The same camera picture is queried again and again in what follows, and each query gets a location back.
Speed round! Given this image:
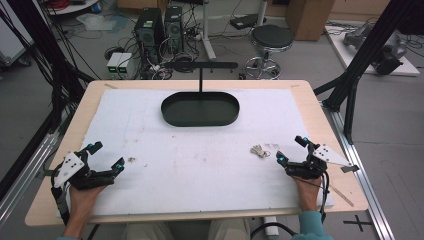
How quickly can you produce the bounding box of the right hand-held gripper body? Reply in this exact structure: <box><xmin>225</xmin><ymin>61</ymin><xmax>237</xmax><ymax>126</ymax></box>
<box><xmin>284</xmin><ymin>143</ymin><xmax>361</xmax><ymax>180</ymax></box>

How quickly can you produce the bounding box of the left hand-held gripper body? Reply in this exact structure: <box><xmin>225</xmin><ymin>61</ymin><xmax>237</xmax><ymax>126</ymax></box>
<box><xmin>51</xmin><ymin>150</ymin><xmax>116</xmax><ymax>191</ymax></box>

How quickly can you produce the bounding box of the black jewelry stand with tray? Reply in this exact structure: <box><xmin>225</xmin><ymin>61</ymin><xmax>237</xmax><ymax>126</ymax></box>
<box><xmin>160</xmin><ymin>60</ymin><xmax>241</xmax><ymax>128</ymax></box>

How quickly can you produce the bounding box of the person's left hand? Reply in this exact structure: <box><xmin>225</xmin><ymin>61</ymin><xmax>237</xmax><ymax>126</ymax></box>
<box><xmin>68</xmin><ymin>184</ymin><xmax>108</xmax><ymax>218</ymax></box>

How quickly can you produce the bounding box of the person's right hand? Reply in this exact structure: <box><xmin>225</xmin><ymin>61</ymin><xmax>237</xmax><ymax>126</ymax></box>
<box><xmin>292</xmin><ymin>175</ymin><xmax>323</xmax><ymax>212</ymax></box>

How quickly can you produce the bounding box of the thin wooden stick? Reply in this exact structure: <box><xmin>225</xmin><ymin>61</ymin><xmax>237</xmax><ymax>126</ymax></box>
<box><xmin>329</xmin><ymin>184</ymin><xmax>355</xmax><ymax>208</ymax></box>

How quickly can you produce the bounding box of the white power strip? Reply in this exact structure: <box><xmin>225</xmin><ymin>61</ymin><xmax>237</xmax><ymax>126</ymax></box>
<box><xmin>263</xmin><ymin>216</ymin><xmax>280</xmax><ymax>238</ymax></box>

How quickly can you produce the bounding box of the white foam mat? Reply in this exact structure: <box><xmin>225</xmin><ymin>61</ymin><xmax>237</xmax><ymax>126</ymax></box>
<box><xmin>64</xmin><ymin>87</ymin><xmax>335</xmax><ymax>216</ymax></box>

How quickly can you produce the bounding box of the white power supply box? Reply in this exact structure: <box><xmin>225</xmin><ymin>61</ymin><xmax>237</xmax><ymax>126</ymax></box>
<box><xmin>117</xmin><ymin>52</ymin><xmax>134</xmax><ymax>80</ymax></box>
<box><xmin>106</xmin><ymin>52</ymin><xmax>123</xmax><ymax>80</ymax></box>

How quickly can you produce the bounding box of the white platform board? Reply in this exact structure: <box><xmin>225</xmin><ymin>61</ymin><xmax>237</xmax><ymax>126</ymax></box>
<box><xmin>324</xmin><ymin>25</ymin><xmax>421</xmax><ymax>77</ymax></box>

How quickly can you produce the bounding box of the black round stool chrome base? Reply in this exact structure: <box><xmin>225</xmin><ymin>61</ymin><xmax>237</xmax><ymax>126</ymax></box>
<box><xmin>243</xmin><ymin>24</ymin><xmax>295</xmax><ymax>81</ymax></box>

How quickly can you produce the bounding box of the brown cardboard box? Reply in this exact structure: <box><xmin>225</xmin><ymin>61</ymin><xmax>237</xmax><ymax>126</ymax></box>
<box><xmin>285</xmin><ymin>0</ymin><xmax>336</xmax><ymax>42</ymax></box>

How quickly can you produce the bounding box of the clear plastic sheet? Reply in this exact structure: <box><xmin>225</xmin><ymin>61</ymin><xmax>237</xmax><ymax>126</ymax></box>
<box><xmin>76</xmin><ymin>12</ymin><xmax>117</xmax><ymax>32</ymax></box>

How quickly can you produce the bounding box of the large black computer tower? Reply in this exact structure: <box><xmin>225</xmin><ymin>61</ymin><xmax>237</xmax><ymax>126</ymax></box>
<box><xmin>133</xmin><ymin>7</ymin><xmax>166</xmax><ymax>65</ymax></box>

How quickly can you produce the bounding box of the flat black device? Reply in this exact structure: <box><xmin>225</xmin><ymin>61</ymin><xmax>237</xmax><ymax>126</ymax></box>
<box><xmin>229</xmin><ymin>13</ymin><xmax>268</xmax><ymax>31</ymax></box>

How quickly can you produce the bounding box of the white board panel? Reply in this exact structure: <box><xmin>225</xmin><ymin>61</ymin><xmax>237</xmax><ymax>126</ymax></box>
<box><xmin>0</xmin><ymin>0</ymin><xmax>35</xmax><ymax>67</ymax></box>

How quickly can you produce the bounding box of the round white table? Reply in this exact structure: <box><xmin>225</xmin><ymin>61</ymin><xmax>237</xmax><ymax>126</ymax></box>
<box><xmin>42</xmin><ymin>0</ymin><xmax>101</xmax><ymax>16</ymax></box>

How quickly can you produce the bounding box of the slim black computer tower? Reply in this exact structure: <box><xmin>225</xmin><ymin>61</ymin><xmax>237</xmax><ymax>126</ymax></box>
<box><xmin>163</xmin><ymin>5</ymin><xmax>185</xmax><ymax>55</ymax></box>

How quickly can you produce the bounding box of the white desk leg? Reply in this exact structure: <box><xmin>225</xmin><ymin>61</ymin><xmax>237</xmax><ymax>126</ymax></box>
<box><xmin>199</xmin><ymin>0</ymin><xmax>218</xmax><ymax>62</ymax></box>

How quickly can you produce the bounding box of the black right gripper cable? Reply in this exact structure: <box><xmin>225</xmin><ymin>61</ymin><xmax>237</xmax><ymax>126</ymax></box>
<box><xmin>318</xmin><ymin>171</ymin><xmax>332</xmax><ymax>224</ymax></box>

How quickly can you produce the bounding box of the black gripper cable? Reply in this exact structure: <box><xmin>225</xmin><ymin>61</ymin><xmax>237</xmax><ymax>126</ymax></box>
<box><xmin>318</xmin><ymin>171</ymin><xmax>332</xmax><ymax>224</ymax></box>
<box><xmin>50</xmin><ymin>166</ymin><xmax>71</xmax><ymax>226</ymax></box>

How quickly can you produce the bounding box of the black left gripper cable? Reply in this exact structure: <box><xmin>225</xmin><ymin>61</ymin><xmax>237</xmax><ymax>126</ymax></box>
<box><xmin>50</xmin><ymin>166</ymin><xmax>71</xmax><ymax>226</ymax></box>

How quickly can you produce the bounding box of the aluminium rail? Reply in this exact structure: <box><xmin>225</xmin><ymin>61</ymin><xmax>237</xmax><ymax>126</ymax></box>
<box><xmin>0</xmin><ymin>132</ymin><xmax>62</xmax><ymax>228</ymax></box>
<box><xmin>321</xmin><ymin>101</ymin><xmax>396</xmax><ymax>240</ymax></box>

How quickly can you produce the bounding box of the thick black floor cable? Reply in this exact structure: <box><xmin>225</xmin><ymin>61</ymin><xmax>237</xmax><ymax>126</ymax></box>
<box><xmin>249</xmin><ymin>221</ymin><xmax>298</xmax><ymax>240</ymax></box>

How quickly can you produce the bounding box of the black metal frame strut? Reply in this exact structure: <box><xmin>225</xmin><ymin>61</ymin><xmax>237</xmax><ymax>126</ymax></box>
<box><xmin>313</xmin><ymin>0</ymin><xmax>414</xmax><ymax>145</ymax></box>

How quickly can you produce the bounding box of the black frame with cable bundle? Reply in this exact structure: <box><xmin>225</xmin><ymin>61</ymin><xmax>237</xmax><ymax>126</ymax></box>
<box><xmin>0</xmin><ymin>0</ymin><xmax>98</xmax><ymax>135</ymax></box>

